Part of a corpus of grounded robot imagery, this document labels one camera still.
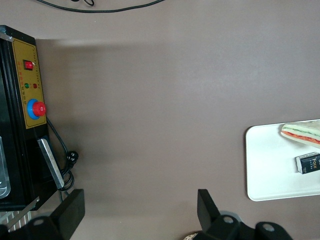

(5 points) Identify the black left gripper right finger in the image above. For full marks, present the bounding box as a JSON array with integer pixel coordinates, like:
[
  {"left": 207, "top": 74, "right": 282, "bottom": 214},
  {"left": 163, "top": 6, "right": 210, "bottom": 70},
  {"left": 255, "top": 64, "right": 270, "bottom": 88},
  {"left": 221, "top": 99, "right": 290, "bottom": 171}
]
[{"left": 197, "top": 188, "right": 241, "bottom": 240}]

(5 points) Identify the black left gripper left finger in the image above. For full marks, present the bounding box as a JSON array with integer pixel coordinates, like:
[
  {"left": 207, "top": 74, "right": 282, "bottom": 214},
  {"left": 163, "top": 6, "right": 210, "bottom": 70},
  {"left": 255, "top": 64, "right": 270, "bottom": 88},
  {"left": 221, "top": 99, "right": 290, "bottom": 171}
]
[{"left": 24, "top": 188, "right": 86, "bottom": 240}]

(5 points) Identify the white rectangular tray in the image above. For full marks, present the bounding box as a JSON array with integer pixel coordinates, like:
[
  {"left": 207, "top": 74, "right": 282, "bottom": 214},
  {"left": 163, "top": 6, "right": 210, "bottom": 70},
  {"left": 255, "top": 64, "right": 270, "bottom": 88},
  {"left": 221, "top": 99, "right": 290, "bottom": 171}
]
[{"left": 245, "top": 121, "right": 320, "bottom": 202}]

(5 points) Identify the round patterned object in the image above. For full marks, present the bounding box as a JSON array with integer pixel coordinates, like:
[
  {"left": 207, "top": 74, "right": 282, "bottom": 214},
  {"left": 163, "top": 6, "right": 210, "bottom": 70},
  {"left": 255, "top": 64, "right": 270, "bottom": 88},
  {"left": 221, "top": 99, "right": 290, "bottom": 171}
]
[{"left": 183, "top": 231, "right": 202, "bottom": 240}]

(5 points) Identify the white ribbed rack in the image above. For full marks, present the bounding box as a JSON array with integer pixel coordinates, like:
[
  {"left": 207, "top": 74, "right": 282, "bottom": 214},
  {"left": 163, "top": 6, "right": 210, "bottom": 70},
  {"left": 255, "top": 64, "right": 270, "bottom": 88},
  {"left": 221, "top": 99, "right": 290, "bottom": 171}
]
[{"left": 0, "top": 209, "right": 32, "bottom": 232}]

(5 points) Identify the metal pan inside machine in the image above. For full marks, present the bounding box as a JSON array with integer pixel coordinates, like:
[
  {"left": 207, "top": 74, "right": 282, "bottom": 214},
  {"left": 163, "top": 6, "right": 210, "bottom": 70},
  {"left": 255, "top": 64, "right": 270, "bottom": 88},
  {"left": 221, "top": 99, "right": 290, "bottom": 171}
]
[{"left": 0, "top": 136, "right": 12, "bottom": 200}]

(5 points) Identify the black machine with yellow panel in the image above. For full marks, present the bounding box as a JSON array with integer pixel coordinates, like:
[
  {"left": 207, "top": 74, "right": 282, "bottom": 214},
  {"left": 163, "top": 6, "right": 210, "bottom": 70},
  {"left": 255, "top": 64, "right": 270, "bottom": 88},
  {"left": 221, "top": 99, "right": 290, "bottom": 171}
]
[{"left": 0, "top": 24, "right": 59, "bottom": 212}]

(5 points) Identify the small black Face box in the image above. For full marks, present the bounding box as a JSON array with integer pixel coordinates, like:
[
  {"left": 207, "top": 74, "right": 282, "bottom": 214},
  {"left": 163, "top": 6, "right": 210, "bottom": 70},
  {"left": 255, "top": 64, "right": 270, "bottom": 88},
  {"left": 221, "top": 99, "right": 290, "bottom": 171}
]
[{"left": 294, "top": 151, "right": 320, "bottom": 175}]

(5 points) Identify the wrapped triangle sandwich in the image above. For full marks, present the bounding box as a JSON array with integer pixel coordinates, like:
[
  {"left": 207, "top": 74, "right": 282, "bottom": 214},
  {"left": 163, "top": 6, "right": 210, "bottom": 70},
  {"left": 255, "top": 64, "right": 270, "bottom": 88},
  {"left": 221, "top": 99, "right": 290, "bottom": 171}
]
[{"left": 279, "top": 119, "right": 320, "bottom": 150}]

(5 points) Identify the black power cable with plug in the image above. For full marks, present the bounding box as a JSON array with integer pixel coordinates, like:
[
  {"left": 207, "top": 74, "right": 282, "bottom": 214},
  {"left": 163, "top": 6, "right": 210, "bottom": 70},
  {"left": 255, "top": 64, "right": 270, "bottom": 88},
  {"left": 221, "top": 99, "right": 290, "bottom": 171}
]
[{"left": 46, "top": 116, "right": 80, "bottom": 201}]

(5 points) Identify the thin black cable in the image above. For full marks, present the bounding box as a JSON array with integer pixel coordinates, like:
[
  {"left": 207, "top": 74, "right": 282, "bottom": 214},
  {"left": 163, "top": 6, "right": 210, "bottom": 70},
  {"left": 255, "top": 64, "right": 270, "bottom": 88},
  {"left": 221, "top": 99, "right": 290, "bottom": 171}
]
[{"left": 37, "top": 0, "right": 163, "bottom": 13}]

